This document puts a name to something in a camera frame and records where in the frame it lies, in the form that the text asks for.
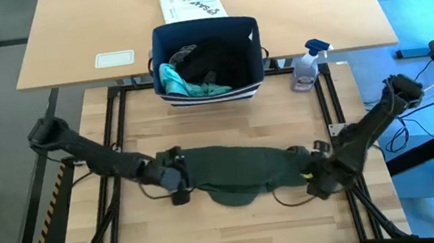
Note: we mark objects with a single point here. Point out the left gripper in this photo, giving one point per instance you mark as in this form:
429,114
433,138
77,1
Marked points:
172,179

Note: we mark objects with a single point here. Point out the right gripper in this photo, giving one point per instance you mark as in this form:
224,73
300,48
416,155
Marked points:
329,174

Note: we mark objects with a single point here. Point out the dark green shirt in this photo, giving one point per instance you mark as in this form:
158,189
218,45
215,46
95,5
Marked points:
240,169

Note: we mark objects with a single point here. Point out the black garment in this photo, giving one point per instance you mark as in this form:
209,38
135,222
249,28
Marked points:
213,63

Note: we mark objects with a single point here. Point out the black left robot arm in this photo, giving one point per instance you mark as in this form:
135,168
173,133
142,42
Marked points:
91,152

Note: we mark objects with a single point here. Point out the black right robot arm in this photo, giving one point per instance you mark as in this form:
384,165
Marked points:
369,126

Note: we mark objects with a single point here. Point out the navy white striped fabric bin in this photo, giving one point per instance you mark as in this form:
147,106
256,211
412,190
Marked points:
205,30

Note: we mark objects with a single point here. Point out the silver mounting plate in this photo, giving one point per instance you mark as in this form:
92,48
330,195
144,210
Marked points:
336,129

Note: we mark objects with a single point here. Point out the teal garment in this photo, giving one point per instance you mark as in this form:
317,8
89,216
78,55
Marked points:
178,84

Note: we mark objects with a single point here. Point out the Dawn spray bottle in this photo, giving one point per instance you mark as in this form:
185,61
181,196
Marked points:
305,72

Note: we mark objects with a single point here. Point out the white rectangular label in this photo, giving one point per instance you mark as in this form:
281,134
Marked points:
114,59

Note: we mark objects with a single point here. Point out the hazard striped black base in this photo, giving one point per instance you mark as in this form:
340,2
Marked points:
46,228

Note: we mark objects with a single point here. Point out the light wooden table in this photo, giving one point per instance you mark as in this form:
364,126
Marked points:
62,32

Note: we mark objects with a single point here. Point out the black metal table frame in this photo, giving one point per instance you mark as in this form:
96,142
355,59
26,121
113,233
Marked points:
116,122

